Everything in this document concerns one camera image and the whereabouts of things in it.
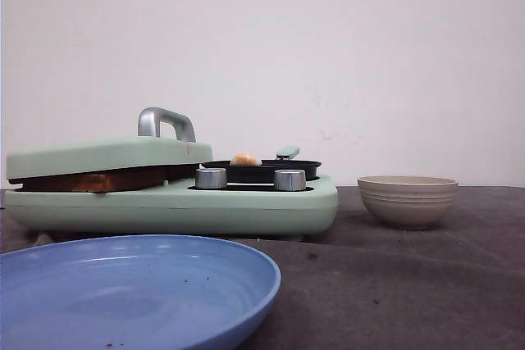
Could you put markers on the silver right knob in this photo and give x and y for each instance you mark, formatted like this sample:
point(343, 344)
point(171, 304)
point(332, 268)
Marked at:
point(290, 180)

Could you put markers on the silver left knob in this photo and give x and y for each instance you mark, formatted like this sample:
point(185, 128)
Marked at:
point(211, 178)

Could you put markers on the silver knob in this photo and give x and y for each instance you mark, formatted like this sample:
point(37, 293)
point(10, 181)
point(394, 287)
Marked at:
point(290, 180)
point(211, 178)

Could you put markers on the black frying pan green handle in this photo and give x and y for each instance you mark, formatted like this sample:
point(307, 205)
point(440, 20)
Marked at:
point(264, 174)

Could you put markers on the pink shrimp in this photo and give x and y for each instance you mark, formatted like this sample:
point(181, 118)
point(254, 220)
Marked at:
point(245, 159)

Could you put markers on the blue plate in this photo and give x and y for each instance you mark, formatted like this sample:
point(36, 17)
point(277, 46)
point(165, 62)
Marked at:
point(135, 292)

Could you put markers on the grey table cloth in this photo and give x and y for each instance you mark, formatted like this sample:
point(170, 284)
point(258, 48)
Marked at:
point(364, 286)

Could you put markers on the beige ribbed bowl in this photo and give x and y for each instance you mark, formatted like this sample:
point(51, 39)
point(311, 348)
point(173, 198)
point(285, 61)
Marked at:
point(410, 202)

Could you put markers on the mint green breakfast maker lid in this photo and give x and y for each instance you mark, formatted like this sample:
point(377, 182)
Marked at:
point(165, 138)

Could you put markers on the mint green breakfast maker base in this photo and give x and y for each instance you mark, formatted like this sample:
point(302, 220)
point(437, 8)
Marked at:
point(179, 208)

